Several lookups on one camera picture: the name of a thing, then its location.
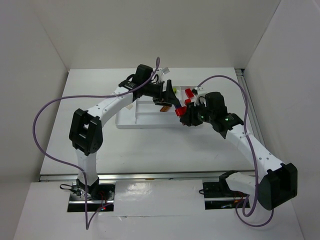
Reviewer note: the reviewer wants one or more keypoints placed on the white lego brick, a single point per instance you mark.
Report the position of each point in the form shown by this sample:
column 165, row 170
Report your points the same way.
column 129, row 107

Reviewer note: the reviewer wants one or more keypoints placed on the white compartment tray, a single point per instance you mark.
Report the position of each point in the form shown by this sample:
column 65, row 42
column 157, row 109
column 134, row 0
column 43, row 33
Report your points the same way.
column 146, row 115

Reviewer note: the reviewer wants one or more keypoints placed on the brown lego plate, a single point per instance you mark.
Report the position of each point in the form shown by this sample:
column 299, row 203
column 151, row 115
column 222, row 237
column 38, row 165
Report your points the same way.
column 165, row 109

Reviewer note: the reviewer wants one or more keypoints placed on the small red lego brick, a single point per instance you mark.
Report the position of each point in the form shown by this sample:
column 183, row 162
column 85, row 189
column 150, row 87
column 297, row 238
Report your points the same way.
column 187, row 101

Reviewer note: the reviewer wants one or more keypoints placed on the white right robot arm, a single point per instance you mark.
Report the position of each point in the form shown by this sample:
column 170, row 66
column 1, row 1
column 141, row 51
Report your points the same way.
column 277, row 182

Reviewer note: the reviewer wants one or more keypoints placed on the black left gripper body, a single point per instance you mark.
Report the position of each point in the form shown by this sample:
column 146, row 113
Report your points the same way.
column 163, row 92

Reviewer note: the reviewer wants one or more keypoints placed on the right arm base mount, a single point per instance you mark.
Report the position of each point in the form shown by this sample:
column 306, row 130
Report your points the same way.
column 218, row 196

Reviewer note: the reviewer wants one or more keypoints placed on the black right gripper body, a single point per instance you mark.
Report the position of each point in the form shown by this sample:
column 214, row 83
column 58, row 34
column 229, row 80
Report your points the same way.
column 187, row 117

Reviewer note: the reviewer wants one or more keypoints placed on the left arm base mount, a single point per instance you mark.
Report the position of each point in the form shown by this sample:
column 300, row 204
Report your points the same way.
column 103, row 198

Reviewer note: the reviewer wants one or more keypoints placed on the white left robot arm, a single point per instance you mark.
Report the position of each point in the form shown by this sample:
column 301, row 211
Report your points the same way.
column 86, row 131

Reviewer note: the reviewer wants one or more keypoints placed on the aluminium rail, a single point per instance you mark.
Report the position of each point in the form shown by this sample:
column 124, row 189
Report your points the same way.
column 113, row 177
column 252, row 120

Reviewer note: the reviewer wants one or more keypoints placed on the aluminium rail front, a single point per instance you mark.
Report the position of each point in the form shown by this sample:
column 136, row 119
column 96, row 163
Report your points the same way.
column 113, row 177

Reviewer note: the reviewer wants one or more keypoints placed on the aluminium rail right side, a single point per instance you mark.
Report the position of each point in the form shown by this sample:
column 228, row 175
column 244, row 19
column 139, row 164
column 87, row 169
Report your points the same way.
column 252, row 120

